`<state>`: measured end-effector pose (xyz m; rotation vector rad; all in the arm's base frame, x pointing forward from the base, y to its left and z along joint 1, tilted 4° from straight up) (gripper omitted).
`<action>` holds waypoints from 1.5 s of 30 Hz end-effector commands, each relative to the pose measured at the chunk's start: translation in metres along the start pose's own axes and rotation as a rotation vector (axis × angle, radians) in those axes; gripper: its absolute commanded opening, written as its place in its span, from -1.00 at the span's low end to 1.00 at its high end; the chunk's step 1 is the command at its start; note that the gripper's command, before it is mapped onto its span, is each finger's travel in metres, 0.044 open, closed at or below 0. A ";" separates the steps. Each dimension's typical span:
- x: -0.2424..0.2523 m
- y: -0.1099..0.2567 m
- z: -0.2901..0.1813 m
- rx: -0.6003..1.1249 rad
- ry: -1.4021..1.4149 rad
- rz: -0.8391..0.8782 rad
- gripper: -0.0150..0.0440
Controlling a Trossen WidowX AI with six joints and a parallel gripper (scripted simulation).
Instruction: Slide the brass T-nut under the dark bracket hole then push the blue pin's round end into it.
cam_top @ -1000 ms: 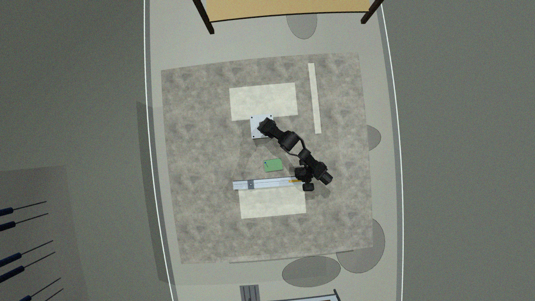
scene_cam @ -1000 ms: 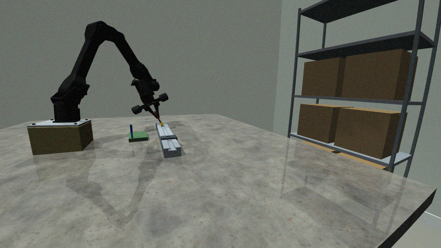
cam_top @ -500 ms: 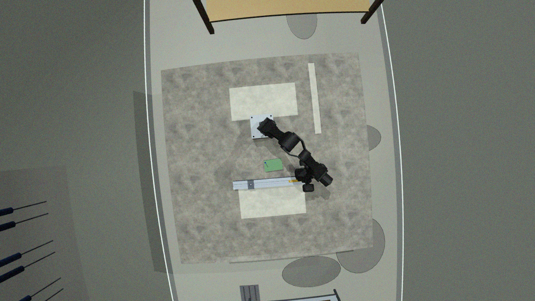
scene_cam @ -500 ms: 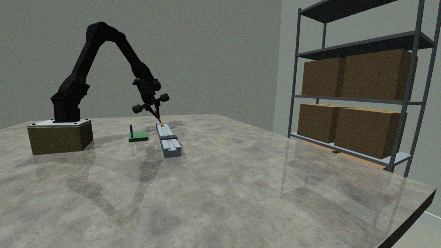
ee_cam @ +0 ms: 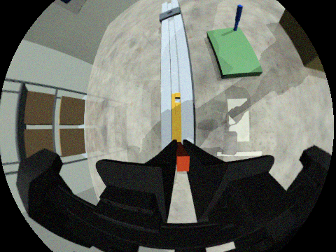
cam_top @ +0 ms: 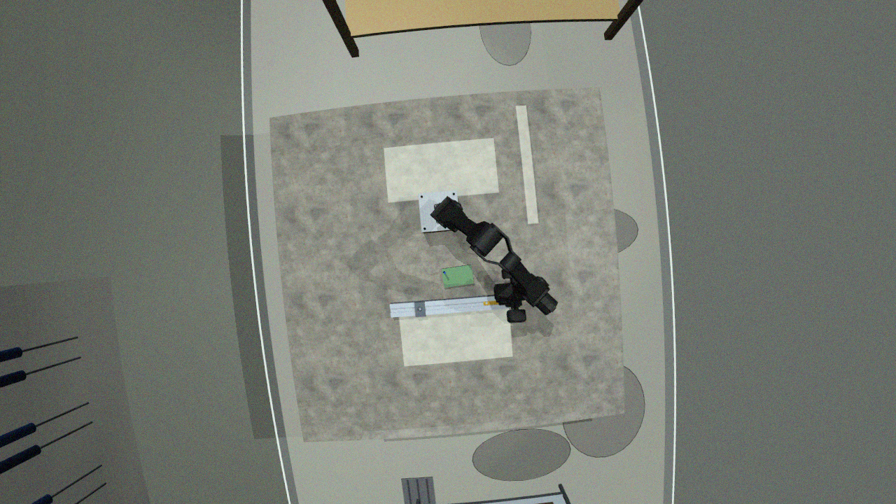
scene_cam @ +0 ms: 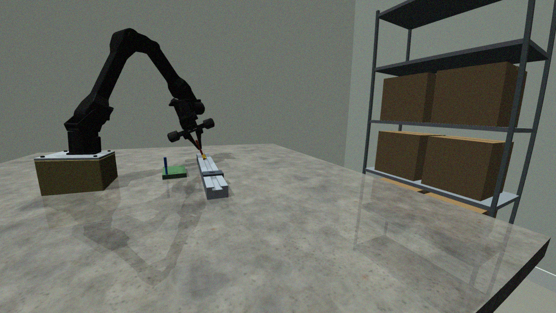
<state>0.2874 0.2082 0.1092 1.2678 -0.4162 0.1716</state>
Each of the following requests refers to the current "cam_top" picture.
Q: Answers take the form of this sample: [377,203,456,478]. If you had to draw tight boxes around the grey aluminum rail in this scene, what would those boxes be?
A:
[390,295,511,318]

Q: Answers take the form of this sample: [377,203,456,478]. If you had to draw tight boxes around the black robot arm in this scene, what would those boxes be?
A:
[430,196,558,315]

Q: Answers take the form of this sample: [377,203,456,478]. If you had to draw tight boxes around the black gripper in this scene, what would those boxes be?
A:
[502,269,526,323]

